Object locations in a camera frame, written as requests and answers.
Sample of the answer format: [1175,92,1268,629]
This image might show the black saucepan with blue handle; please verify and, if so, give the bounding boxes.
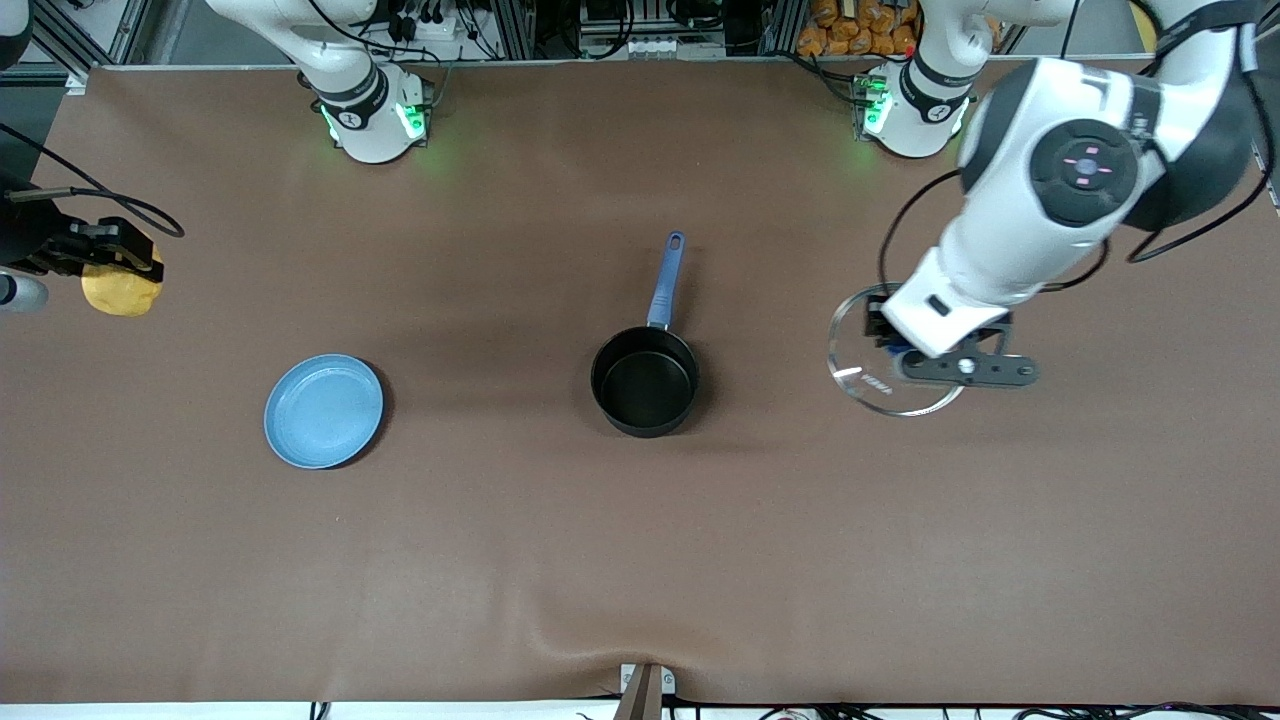
[590,232,701,439]

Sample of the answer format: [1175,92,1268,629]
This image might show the yellow potato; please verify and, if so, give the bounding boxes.
[80,255,164,318]

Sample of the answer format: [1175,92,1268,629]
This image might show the metal clamp bracket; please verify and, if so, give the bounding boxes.
[614,662,677,720]

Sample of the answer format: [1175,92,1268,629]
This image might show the aluminium frame rail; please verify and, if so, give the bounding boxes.
[30,0,153,71]

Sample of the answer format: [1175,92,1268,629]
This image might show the bag of orange items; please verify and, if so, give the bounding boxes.
[797,0,923,58]

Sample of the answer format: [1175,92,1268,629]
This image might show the brown table cloth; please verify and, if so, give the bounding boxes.
[0,55,1280,707]

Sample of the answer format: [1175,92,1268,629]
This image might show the blue plate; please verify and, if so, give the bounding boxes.
[264,354,385,471]

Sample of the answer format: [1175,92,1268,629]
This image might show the white power strip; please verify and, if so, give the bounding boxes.
[385,0,501,61]

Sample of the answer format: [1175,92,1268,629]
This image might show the glass lid with blue knob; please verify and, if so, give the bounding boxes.
[828,283,968,418]

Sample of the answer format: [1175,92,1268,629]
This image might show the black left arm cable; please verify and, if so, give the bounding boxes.
[877,0,1280,296]

